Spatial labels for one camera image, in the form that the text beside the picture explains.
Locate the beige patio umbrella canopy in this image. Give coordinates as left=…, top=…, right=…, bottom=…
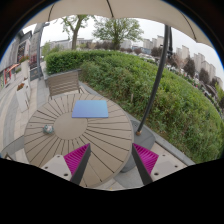
left=24, top=0, right=213, bottom=48

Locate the patterned round computer mouse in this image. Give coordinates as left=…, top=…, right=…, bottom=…
left=43, top=125, right=54, bottom=134

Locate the white planter box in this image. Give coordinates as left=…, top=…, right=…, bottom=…
left=16, top=79, right=31, bottom=112

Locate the blue square mouse pad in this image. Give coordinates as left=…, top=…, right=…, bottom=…
left=72, top=100, right=108, bottom=118

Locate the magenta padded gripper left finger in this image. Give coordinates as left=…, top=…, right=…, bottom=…
left=40, top=143, right=92, bottom=186

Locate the grey umbrella base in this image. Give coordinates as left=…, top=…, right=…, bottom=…
left=121, top=119, right=155, bottom=173

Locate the dark curved umbrella pole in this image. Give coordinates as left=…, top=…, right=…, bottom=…
left=136, top=25, right=172, bottom=136

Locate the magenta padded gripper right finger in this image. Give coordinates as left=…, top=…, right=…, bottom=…
left=131, top=142, right=188, bottom=186

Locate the green trimmed hedge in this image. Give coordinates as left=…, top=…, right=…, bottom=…
left=46, top=50, right=224, bottom=163

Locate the round slatted patio table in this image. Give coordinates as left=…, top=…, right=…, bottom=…
left=24, top=93, right=133, bottom=188

